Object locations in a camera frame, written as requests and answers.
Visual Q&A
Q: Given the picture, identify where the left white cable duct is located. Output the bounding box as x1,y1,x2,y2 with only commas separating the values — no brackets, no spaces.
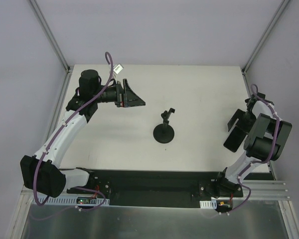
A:
45,196,110,207

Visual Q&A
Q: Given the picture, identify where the right white cable duct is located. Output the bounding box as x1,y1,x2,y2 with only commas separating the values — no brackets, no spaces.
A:
199,200,217,210

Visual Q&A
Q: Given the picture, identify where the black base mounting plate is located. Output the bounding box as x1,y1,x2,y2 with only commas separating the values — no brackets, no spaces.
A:
67,170,243,208

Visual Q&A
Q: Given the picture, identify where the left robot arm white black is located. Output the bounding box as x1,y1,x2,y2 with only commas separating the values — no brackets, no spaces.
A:
20,69,146,198

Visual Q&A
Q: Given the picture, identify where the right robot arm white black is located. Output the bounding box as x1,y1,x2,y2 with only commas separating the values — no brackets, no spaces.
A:
205,93,292,198

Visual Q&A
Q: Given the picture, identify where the right aluminium frame post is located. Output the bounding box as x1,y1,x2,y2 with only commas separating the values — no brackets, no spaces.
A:
241,0,292,76

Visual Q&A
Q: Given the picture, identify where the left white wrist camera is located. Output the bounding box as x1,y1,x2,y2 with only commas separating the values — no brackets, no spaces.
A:
108,64,124,75

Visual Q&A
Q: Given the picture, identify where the black smartphone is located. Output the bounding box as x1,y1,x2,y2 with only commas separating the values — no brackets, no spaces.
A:
223,126,247,152

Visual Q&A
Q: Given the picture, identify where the aluminium frame post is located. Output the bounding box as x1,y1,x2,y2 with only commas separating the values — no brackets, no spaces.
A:
27,0,71,73
241,0,292,76

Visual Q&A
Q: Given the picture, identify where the white cable duct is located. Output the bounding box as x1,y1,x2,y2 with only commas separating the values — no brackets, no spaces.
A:
199,200,217,210
45,196,110,207

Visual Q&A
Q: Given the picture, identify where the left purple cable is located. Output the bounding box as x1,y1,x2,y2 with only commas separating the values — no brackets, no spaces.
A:
33,51,122,207

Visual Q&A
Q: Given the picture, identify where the black phone stand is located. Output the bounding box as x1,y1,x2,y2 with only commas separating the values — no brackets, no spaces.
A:
153,108,175,144

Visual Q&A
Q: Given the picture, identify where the left aluminium frame post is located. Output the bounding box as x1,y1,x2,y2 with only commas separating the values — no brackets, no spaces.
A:
27,0,71,73

